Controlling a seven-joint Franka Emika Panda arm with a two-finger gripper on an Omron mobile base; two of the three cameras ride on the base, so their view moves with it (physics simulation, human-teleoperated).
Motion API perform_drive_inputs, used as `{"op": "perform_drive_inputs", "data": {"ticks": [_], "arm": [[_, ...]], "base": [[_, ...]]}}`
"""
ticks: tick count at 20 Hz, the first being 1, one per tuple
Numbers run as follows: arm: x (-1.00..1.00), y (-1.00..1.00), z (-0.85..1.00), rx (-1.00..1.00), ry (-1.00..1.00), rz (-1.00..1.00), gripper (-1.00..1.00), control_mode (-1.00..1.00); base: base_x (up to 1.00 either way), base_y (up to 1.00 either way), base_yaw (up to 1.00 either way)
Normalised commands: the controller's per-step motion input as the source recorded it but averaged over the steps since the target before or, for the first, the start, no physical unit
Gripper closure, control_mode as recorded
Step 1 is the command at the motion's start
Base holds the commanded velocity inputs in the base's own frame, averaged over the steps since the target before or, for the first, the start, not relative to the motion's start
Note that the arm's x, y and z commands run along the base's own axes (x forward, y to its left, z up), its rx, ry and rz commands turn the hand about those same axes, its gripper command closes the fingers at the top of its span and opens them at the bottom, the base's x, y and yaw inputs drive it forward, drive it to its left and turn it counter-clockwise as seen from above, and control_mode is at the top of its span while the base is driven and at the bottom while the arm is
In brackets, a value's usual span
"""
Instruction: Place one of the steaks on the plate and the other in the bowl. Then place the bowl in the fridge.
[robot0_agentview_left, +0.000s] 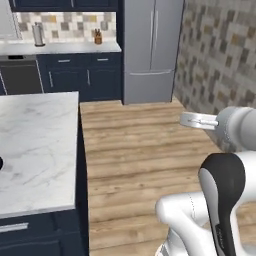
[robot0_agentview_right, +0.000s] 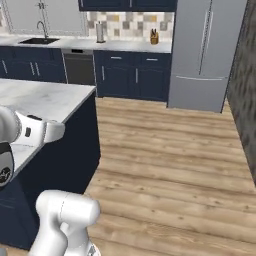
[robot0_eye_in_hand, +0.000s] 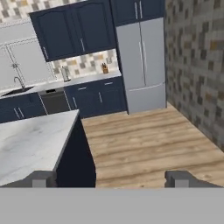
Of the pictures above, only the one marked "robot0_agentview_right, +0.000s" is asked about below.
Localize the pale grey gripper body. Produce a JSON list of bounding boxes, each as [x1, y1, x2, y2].
[[44, 120, 66, 144]]

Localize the silver fridge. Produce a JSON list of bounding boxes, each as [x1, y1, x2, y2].
[[167, 0, 250, 114]]

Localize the silver fridge door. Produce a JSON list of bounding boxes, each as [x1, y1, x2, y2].
[[199, 0, 250, 80], [170, 0, 213, 76]]

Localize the dark blue island cabinet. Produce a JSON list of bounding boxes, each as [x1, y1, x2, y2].
[[0, 90, 102, 252]]

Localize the dark grey dishwasher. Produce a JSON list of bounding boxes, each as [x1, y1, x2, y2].
[[61, 48, 97, 87]]

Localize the dark blue lower cupboards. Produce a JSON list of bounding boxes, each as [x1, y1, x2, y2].
[[0, 46, 67, 85], [92, 49, 173, 103]]

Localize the dark blue cupboards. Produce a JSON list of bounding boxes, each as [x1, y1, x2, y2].
[[92, 49, 173, 103], [77, 0, 178, 13], [0, 46, 67, 85]]

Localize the black sink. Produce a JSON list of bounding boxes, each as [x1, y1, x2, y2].
[[18, 37, 61, 46]]

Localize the silver tap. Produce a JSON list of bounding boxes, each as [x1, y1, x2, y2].
[[36, 20, 50, 40]]

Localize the white paper towel roll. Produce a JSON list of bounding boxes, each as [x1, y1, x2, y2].
[[95, 21, 107, 44]]

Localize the white framed window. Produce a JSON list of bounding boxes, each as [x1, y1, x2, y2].
[[0, 0, 90, 37]]

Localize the wooden knife block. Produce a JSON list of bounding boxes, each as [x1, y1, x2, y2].
[[149, 28, 160, 46]]

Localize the silver freezer drawer front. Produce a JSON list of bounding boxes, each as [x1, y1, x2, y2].
[[167, 73, 232, 114]]

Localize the dark blue upper cupboards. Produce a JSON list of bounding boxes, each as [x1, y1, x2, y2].
[[77, 0, 178, 13]]

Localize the silver freezer drawer handle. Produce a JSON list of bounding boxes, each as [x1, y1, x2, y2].
[[175, 75, 228, 82]]

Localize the silver fridge door handle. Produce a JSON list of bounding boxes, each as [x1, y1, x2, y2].
[[200, 11, 215, 76], [198, 11, 212, 75]]

